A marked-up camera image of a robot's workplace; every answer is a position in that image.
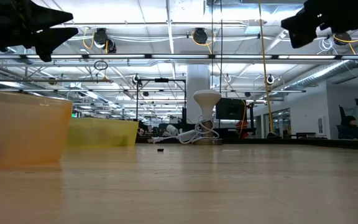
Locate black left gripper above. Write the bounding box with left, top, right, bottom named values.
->
left=0, top=0, right=79, bottom=62

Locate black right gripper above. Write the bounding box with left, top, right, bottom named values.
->
left=280, top=0, right=358, bottom=49

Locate orange translucent plastic bin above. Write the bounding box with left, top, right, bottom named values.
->
left=0, top=88, right=73, bottom=171

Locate black monitor on stand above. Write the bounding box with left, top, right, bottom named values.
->
left=215, top=98, right=247, bottom=121

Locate person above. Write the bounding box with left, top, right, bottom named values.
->
left=337, top=115, right=358, bottom=141

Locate white building column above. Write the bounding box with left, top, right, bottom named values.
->
left=186, top=63, right=211, bottom=125

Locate red orange object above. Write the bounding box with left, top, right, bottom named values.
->
left=236, top=120, right=250, bottom=139

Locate yellow translucent plastic bin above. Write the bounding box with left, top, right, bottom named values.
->
left=67, top=117, right=139, bottom=147

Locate white mushroom table lamp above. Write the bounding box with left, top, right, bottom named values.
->
left=192, top=89, right=223, bottom=146

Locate overhead light bar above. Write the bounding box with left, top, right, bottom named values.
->
left=0, top=53, right=358, bottom=60

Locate white cylinder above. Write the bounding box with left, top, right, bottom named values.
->
left=165, top=124, right=180, bottom=136

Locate silver ventilation duct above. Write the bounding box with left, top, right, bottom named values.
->
left=286, top=60, right=349, bottom=91

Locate black ceiling cable reel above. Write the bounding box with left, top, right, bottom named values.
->
left=192, top=27, right=209, bottom=45
left=93, top=27, right=117, bottom=54

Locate yellow hanging cable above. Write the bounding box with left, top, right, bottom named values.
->
left=257, top=0, right=275, bottom=134

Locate black cable loop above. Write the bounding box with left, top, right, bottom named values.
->
left=93, top=59, right=109, bottom=72

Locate black hanging cable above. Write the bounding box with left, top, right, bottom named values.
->
left=219, top=0, right=224, bottom=94

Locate black metal stand frame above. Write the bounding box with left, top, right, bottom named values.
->
left=135, top=77, right=188, bottom=125

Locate black table frame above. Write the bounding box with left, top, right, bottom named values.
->
left=135, top=135, right=358, bottom=151

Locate white lamp power cord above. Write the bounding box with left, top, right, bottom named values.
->
left=147, top=116, right=220, bottom=145

